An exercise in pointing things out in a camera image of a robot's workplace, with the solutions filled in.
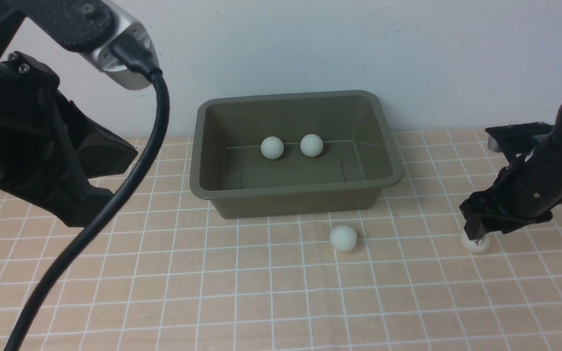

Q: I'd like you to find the black left camera cable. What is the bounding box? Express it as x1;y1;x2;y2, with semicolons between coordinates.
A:
4;34;171;351

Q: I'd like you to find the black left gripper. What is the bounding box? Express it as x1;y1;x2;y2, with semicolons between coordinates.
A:
0;0;138;227

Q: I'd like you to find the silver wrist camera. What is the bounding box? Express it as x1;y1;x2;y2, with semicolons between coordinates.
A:
81;0;159;91
487;136;502;153

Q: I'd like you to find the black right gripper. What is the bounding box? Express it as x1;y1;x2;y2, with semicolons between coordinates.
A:
460;123;562;240

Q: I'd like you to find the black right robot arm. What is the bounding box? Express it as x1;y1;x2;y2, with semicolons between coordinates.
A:
460;104;562;240

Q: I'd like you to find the white ping-pong ball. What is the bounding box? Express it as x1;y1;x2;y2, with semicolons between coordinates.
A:
300;134;324;157
460;232;491;254
329;224;359;253
260;136;284;160

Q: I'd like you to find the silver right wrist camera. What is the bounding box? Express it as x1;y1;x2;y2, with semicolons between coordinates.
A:
487;136;502;153

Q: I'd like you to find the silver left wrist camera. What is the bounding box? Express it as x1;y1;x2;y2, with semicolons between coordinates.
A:
81;0;159;91

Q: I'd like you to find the orange checkered tablecloth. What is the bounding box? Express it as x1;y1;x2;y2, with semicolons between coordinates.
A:
22;130;562;351

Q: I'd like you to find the olive green plastic bin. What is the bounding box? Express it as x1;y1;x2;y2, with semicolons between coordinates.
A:
190;90;404;218

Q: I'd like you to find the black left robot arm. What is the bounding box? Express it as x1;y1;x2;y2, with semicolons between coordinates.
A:
0;0;153;227

